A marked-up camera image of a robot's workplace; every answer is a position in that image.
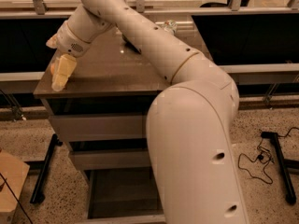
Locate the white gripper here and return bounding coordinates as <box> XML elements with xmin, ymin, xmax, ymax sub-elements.
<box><xmin>46</xmin><ymin>21</ymin><xmax>92</xmax><ymax>91</ymax></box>

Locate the orange fruit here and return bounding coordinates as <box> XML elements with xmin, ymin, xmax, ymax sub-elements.
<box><xmin>50</xmin><ymin>63</ymin><xmax>55</xmax><ymax>75</ymax></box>

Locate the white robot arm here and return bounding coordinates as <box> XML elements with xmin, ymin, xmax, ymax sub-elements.
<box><xmin>47</xmin><ymin>0</ymin><xmax>249</xmax><ymax>224</ymax></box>

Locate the grey drawer cabinet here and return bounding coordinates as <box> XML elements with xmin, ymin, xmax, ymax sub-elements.
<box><xmin>33</xmin><ymin>13</ymin><xmax>204</xmax><ymax>224</ymax></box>

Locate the top grey drawer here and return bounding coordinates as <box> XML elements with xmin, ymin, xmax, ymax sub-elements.
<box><xmin>49</xmin><ymin>114</ymin><xmax>146</xmax><ymax>142</ymax></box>

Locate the middle grey drawer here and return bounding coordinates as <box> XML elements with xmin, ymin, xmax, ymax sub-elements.
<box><xmin>69</xmin><ymin>149</ymin><xmax>150</xmax><ymax>171</ymax></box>

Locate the bottom open grey drawer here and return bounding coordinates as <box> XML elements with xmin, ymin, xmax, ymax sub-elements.
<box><xmin>78</xmin><ymin>167</ymin><xmax>166</xmax><ymax>224</ymax></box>

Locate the green crushed soda can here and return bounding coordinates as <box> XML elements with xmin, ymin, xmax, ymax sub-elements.
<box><xmin>121</xmin><ymin>35</ymin><xmax>141</xmax><ymax>54</ymax></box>

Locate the silver crushed soda can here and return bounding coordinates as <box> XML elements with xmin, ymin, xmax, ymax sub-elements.
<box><xmin>161</xmin><ymin>20</ymin><xmax>178</xmax><ymax>35</ymax></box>

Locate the brown cardboard box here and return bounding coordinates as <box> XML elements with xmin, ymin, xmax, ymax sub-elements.
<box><xmin>0</xmin><ymin>150</ymin><xmax>29</xmax><ymax>224</ymax></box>

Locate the black left table leg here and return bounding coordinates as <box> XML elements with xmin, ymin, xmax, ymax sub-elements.
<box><xmin>30</xmin><ymin>133</ymin><xmax>62</xmax><ymax>204</ymax></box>

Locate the black thin cable left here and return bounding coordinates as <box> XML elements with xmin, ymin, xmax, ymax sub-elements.
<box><xmin>0</xmin><ymin>175</ymin><xmax>32</xmax><ymax>224</ymax></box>

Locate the black cable on floor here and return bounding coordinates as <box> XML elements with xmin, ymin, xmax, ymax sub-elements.
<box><xmin>237</xmin><ymin>126</ymin><xmax>299</xmax><ymax>186</ymax></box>

